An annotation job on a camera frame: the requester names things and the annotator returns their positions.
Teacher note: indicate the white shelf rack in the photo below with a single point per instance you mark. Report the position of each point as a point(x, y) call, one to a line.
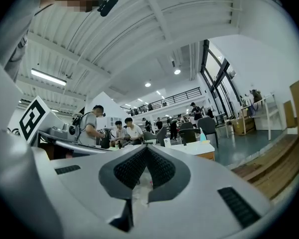
point(269, 113)

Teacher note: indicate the person's grey shirt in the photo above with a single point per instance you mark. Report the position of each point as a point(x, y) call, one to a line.
point(12, 29)

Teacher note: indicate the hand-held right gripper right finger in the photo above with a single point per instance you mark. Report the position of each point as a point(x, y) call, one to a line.
point(201, 208)

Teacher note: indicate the blue spray bottle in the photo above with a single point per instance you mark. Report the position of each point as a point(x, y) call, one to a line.
point(203, 135)

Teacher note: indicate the long ceiling tube lamp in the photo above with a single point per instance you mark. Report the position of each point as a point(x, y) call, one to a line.
point(48, 77)

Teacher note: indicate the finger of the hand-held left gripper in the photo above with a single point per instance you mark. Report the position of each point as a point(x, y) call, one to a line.
point(77, 144)

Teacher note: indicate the wooden slatted platform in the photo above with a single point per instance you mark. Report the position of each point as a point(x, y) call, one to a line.
point(274, 163)

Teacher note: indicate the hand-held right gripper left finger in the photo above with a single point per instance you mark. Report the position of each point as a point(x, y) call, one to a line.
point(84, 195)

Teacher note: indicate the black head camera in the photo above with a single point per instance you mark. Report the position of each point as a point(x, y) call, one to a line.
point(108, 6)

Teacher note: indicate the dark armchair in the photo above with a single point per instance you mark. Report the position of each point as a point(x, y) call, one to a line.
point(188, 133)

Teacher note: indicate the small wooden panel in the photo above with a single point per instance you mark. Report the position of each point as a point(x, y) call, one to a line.
point(289, 114)

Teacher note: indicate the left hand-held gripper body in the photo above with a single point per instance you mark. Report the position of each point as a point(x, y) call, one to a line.
point(43, 113)

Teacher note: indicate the black balcony railing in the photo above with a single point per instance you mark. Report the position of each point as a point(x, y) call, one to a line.
point(174, 99)

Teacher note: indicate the grey chair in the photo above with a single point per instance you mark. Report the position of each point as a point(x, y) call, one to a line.
point(161, 136)

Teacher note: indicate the round ceiling lamp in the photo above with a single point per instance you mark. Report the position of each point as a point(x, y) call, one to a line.
point(177, 71)
point(147, 84)

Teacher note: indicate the black framed window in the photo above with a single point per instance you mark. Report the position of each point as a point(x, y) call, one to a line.
point(218, 76)

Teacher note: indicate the cardboard box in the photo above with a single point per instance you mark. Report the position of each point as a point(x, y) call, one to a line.
point(241, 126)

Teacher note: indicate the grey armchair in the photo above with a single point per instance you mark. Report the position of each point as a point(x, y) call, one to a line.
point(208, 131)

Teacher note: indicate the white sink basin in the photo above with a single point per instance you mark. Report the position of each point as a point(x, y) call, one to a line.
point(189, 149)

